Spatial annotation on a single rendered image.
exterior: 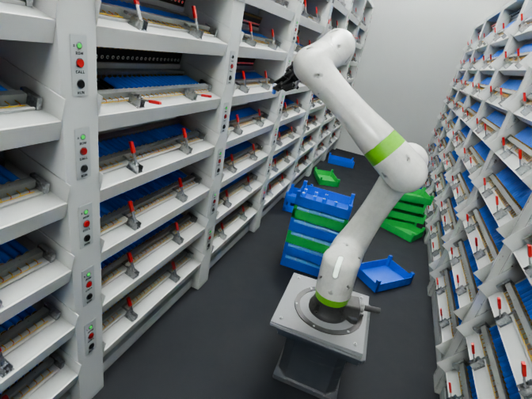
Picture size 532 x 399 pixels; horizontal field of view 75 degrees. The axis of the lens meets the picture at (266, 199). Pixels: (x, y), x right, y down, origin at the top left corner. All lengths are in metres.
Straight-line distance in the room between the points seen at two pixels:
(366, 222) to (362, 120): 0.42
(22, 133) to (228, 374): 1.08
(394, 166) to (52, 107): 0.86
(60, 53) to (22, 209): 0.33
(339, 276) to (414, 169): 0.43
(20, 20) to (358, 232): 1.11
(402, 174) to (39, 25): 0.91
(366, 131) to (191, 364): 1.07
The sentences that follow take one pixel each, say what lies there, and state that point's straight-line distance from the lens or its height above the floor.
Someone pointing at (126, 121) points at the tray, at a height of 0.91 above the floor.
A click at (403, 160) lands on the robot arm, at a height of 0.94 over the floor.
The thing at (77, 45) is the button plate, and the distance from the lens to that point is 0.87.
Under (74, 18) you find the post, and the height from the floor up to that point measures 1.14.
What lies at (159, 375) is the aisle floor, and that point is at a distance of 1.48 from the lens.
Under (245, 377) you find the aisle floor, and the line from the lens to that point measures 1.50.
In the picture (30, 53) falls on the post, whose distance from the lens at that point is 0.90.
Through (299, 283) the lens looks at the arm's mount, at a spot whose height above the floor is 0.30.
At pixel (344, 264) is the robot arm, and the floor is 0.55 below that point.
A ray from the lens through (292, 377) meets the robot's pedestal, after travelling 1.49.
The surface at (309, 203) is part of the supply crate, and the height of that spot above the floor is 0.43.
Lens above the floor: 1.17
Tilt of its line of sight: 24 degrees down
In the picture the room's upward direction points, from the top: 11 degrees clockwise
